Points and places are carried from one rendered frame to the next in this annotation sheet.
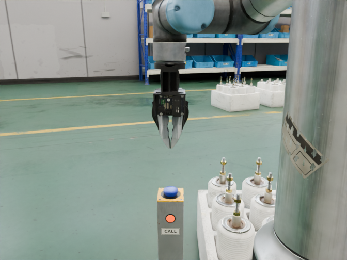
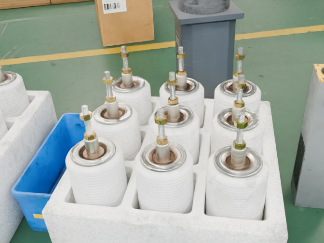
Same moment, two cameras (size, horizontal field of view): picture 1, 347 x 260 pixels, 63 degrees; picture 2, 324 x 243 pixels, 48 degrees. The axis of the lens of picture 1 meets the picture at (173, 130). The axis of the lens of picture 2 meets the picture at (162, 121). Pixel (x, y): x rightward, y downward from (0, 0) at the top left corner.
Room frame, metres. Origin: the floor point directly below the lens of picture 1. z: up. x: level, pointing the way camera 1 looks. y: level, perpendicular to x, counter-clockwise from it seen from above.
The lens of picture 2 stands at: (1.32, -0.19, 0.63)
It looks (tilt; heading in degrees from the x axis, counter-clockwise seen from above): 34 degrees down; 191
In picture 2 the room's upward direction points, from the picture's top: 4 degrees counter-clockwise
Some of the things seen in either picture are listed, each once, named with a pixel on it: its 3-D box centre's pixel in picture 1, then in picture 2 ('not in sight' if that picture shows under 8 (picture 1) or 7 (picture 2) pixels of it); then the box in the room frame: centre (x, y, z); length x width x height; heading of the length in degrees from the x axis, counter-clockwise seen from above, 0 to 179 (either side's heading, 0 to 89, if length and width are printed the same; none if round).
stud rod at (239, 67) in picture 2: (237, 207); (239, 65); (0.64, -0.16, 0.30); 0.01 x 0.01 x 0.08
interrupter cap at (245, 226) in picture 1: (236, 224); (237, 88); (0.64, -0.16, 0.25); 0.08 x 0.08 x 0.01
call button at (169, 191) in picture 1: (170, 192); not in sight; (0.68, 0.01, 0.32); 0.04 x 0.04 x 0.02
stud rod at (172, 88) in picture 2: (269, 184); (172, 91); (0.75, -0.28, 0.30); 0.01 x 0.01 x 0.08
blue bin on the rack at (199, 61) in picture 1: (200, 61); not in sight; (5.62, -0.52, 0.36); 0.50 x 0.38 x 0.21; 18
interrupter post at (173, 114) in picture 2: (267, 196); (173, 110); (0.75, -0.28, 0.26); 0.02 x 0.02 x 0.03
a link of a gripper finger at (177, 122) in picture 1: (176, 132); not in sight; (0.66, -0.01, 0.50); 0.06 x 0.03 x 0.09; 179
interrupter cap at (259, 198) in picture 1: (267, 200); (173, 116); (0.75, -0.28, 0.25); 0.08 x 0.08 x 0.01
